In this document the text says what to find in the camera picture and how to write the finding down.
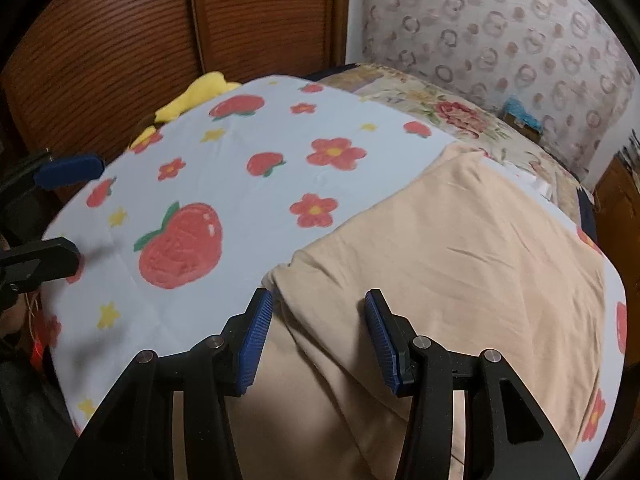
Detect wooden louvred wardrobe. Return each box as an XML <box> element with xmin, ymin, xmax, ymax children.
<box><xmin>0</xmin><ymin>0</ymin><xmax>352</xmax><ymax>203</ymax></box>

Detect circle pattern curtain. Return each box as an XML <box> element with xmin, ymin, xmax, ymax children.
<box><xmin>360</xmin><ymin>0</ymin><xmax>640</xmax><ymax>182</ymax></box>

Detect yellow cloth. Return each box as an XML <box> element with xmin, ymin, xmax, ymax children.
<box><xmin>129</xmin><ymin>70</ymin><xmax>242</xmax><ymax>150</ymax></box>

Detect beige printed t-shirt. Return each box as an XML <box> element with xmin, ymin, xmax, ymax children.
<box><xmin>227</xmin><ymin>144</ymin><xmax>608</xmax><ymax>480</ymax></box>

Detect person's dark clothing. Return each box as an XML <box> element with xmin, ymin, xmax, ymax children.
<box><xmin>0</xmin><ymin>340</ymin><xmax>81</xmax><ymax>480</ymax></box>

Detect floral quilt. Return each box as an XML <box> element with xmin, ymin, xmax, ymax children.
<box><xmin>305</xmin><ymin>62</ymin><xmax>597</xmax><ymax>221</ymax></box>

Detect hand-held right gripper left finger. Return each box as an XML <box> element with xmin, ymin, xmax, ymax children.
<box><xmin>57</xmin><ymin>287</ymin><xmax>275</xmax><ymax>480</ymax></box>

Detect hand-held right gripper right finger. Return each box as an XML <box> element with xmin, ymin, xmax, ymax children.
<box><xmin>364</xmin><ymin>288</ymin><xmax>581</xmax><ymax>480</ymax></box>

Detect wooden sideboard cabinet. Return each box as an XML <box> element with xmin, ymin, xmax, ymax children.
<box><xmin>591</xmin><ymin>154</ymin><xmax>640</xmax><ymax>263</ymax></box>

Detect small cardboard box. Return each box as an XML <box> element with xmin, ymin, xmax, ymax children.
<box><xmin>501</xmin><ymin>112</ymin><xmax>544</xmax><ymax>145</ymax></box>

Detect strawberry flower print bed sheet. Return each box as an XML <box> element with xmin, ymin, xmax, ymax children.
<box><xmin>42</xmin><ymin>75</ymin><xmax>628</xmax><ymax>466</ymax></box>

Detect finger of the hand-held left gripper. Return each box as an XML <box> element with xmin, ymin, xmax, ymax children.
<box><xmin>0</xmin><ymin>236</ymin><xmax>82</xmax><ymax>307</ymax></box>
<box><xmin>0</xmin><ymin>151</ymin><xmax>107</xmax><ymax>197</ymax></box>

